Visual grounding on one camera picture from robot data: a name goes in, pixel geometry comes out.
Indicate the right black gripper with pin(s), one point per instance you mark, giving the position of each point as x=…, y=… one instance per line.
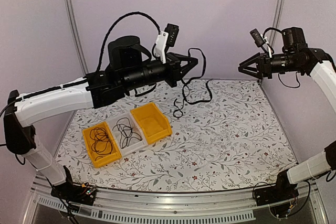
x=266, y=70

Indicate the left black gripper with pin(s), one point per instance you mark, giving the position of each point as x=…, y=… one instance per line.
x=177, y=73

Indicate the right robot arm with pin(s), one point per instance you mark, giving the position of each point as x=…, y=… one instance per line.
x=297, y=56

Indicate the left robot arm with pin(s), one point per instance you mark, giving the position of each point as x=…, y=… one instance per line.
x=131, y=66

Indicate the far yellow plastic bin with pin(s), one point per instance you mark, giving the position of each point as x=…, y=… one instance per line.
x=153, y=123

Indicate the yellow plastic bin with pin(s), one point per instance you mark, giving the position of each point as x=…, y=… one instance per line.
x=100, y=145
x=153, y=123

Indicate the floral table cloth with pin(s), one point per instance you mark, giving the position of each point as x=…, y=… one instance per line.
x=236, y=136

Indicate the white translucent plastic bin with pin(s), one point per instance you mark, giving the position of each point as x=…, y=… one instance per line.
x=127, y=134

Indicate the near yellow plastic bin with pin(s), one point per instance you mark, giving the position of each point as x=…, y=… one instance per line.
x=100, y=145

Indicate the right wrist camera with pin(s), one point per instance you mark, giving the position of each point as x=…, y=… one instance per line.
x=261, y=42

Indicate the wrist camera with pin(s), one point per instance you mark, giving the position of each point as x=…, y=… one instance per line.
x=164, y=41
x=261, y=42

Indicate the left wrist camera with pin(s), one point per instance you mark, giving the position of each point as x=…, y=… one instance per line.
x=164, y=41

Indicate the right aluminium frame post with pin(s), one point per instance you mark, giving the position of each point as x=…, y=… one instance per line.
x=271, y=32

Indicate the aluminium frame post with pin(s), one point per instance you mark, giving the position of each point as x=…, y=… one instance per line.
x=75, y=36
x=271, y=32

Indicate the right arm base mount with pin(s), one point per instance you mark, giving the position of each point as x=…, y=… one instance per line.
x=275, y=193

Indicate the left aluminium frame post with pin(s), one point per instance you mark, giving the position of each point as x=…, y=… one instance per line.
x=75, y=36

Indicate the front aluminium rail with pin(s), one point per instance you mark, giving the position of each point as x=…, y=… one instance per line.
x=205, y=198

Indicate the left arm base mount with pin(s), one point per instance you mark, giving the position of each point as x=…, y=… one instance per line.
x=68, y=191

